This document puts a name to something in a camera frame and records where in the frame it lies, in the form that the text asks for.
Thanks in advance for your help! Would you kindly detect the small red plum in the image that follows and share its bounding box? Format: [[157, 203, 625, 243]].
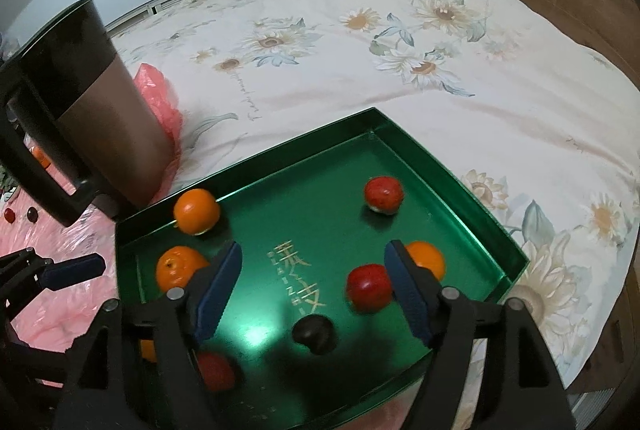
[[198, 351, 235, 392]]

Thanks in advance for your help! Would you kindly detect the large orange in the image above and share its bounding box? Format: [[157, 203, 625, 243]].
[[172, 189, 221, 235], [155, 246, 209, 293]]

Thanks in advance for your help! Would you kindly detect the small orange tangerine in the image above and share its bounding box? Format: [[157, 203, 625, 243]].
[[406, 241, 446, 281]]

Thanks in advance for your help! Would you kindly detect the red apple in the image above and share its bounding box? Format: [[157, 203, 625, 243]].
[[345, 263, 394, 313]]

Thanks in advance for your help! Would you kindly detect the dark plum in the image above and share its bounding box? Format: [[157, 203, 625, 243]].
[[291, 314, 337, 355]]

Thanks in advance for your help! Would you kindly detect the small red fruit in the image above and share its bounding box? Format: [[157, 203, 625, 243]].
[[363, 176, 405, 215]]

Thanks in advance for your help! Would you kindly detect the pink plastic sheet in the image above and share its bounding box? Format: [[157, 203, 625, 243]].
[[0, 62, 182, 391]]

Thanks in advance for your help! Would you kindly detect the green metal tray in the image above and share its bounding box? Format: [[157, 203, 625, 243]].
[[115, 109, 527, 429]]

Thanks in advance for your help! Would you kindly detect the floral white bedspread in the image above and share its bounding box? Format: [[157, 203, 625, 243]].
[[114, 0, 639, 382]]

